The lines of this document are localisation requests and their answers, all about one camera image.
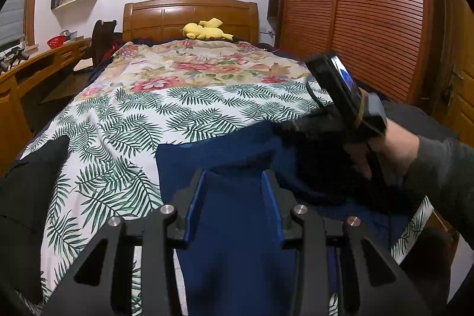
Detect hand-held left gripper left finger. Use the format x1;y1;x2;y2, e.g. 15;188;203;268
42;170;207;316

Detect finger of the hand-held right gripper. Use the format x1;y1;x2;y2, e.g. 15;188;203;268
274;118;315;141

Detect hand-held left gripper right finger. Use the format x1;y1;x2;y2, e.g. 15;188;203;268
261;171;432;316

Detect navy blue suit jacket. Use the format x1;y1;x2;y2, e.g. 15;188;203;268
156;121;426;316

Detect person's right forearm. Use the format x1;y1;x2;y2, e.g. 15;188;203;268
402;134;474;231

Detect person's right hand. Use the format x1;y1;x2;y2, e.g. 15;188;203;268
350;121;420;180

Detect wooden louvered wardrobe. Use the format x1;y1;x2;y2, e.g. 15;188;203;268
267;0;435;107

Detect leaf-print bed sheet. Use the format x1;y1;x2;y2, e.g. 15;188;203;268
18;83;434;316

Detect floral blanket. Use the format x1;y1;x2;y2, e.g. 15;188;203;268
76;39;334;105

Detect wooden door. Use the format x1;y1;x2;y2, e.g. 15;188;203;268
430;0;474;139

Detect yellow plush toy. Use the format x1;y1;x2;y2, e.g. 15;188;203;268
181;18;235;42

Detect black cloth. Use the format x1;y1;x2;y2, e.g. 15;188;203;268
0;134;71;305

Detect wooden headboard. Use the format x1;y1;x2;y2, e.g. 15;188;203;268
122;0;259;44

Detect dark wooden chair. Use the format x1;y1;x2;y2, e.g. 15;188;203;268
91;20;118;69

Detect wooden desk cabinet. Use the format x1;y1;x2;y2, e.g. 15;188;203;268
0;38;93;157

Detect black stands on desk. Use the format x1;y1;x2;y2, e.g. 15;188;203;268
0;46;31;71

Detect grey window blind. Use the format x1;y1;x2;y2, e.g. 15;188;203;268
0;0;31;47

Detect metal door handle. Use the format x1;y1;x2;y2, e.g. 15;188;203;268
442;63;465;107

